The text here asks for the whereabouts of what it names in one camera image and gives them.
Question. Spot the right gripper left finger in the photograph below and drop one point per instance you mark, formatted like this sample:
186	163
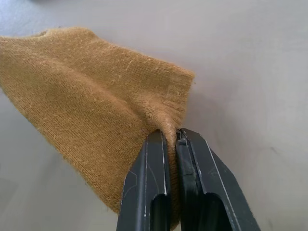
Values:
142	183

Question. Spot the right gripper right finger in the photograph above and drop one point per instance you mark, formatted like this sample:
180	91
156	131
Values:
209	187

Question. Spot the mustard yellow sock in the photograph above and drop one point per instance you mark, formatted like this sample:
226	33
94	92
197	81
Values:
72	96

